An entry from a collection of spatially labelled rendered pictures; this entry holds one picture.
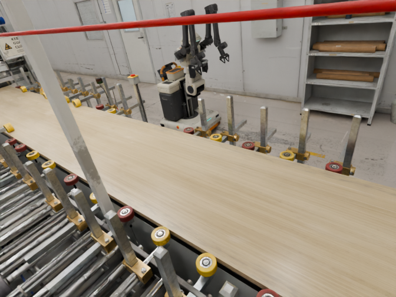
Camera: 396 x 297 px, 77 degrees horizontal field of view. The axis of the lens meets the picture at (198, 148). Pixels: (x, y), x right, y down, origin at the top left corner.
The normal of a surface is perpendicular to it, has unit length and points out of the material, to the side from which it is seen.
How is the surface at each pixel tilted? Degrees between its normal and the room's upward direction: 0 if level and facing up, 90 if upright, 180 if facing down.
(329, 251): 0
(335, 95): 90
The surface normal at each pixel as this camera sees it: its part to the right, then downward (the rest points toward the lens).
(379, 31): -0.61, 0.49
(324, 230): -0.14, -0.84
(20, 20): 0.78, 0.24
